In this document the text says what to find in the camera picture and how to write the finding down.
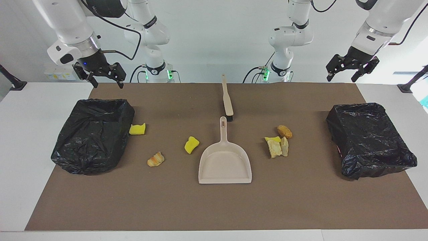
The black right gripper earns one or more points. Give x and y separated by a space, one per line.
97 65

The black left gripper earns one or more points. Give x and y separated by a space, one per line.
354 60

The yellow sponge piece with notch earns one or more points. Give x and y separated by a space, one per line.
137 130

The brown fried croquette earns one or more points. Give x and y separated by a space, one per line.
284 132

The small striped bread roll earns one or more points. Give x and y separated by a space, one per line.
155 160

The large striped bread roll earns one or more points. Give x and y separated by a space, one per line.
285 147

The small yellow sponge piece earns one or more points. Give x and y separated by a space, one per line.
272 139

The pale bread piece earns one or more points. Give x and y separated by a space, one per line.
274 149

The irregular yellow sponge chunk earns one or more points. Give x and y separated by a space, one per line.
191 145

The beige brush with black bristles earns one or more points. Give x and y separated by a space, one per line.
227 103

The beige plastic dustpan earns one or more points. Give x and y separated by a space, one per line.
224 164

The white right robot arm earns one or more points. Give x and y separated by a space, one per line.
70 26

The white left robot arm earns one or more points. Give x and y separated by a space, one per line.
381 23

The black trash bag bin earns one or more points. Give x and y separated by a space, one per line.
90 140
371 144

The black clamp stand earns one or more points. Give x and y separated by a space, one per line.
409 85
15 83

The brown table mat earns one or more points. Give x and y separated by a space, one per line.
214 207

